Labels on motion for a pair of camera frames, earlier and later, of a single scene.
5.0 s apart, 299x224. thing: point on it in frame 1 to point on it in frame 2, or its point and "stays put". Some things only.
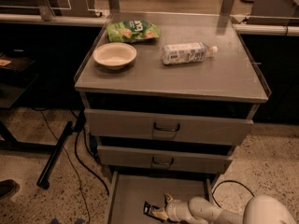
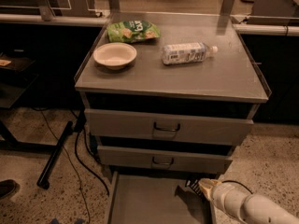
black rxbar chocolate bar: (149, 209) to (194, 185)
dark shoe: (8, 188) stays put
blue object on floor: (78, 221) stays put
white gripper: (172, 208) to (221, 192)
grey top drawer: (165, 127) stays put
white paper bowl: (114, 56) stays put
